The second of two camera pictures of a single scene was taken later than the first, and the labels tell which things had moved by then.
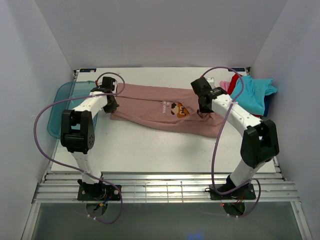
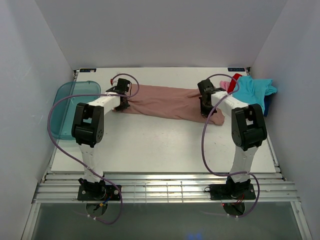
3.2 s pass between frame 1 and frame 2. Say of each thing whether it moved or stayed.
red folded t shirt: stayed
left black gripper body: moved
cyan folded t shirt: stayed
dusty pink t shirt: moved
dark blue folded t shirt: stayed
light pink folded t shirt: stayed
